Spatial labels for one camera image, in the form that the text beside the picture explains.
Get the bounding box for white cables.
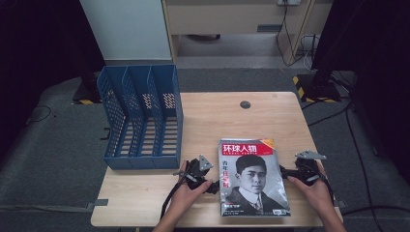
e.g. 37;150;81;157
300;33;321;72

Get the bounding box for right hand-held gripper cable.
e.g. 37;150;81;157
313;172;337;209

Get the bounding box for thick black floor cable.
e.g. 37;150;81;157
340;204;410;218

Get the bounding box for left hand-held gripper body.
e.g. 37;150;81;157
174;154;215;191

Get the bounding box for short black floor cable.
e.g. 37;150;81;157
306;107;352;128

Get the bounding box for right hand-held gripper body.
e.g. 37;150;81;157
286;149;328;188

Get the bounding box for left hand-held gripper cable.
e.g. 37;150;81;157
160;173;188;220

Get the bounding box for long black floor cable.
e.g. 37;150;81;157
344;100;378;232

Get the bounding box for thin black floor cable loop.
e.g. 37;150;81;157
26;104;53;126

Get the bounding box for hand-held gripper cable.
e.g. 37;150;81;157
313;172;337;209
160;173;188;220

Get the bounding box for person's left hand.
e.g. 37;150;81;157
166;159;214;224

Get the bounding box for dark curtain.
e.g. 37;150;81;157
311;0;410;177
0;0;106;165

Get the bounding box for person's right hand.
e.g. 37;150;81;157
285;160;336;221

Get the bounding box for black hanging power cable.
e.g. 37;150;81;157
275;4;312;69

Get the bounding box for black stand base striped tape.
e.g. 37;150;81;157
292;72;342;104
71;74;103;105

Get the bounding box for blue plastic file rack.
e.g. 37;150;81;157
96;63;185;171

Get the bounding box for white cabinet panel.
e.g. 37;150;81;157
78;0;173;62

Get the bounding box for portrait magazine with red banner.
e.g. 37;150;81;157
218;137;292;218

